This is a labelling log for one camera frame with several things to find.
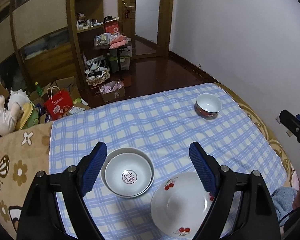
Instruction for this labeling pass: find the cherry plate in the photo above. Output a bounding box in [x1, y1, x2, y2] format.
[151, 172, 214, 238]

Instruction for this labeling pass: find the red patterned bowl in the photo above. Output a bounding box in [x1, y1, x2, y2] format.
[194, 93, 222, 118]

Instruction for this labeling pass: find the plain white bowl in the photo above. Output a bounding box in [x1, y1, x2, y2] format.
[101, 147, 154, 198]

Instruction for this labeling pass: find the red bowl with seal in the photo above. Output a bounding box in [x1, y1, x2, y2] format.
[104, 153, 152, 197]

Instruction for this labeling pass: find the brown floral blanket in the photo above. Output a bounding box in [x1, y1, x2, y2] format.
[0, 84, 295, 237]

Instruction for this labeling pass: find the white plush toy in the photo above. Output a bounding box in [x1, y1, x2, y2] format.
[0, 89, 39, 137]

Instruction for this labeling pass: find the red paper shopping bag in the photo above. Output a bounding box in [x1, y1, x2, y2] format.
[44, 86, 74, 120]

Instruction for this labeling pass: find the cardboard box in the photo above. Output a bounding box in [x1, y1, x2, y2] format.
[29, 76, 81, 105]

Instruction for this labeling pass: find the green glass bottle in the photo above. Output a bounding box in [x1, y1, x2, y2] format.
[34, 81, 43, 97]

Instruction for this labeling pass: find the small box on floor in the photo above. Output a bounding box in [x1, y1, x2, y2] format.
[100, 80, 125, 102]

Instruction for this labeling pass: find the wicker basket with items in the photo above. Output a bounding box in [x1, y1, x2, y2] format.
[85, 56, 110, 86]

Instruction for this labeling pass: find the wooden wardrobe with shelves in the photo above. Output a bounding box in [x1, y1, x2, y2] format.
[0, 0, 104, 89]

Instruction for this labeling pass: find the small cluttered side table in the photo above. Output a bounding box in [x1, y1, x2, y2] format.
[93, 34, 132, 81]

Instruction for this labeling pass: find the red gift bag on table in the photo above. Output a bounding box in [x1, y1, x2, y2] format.
[103, 17, 120, 37]

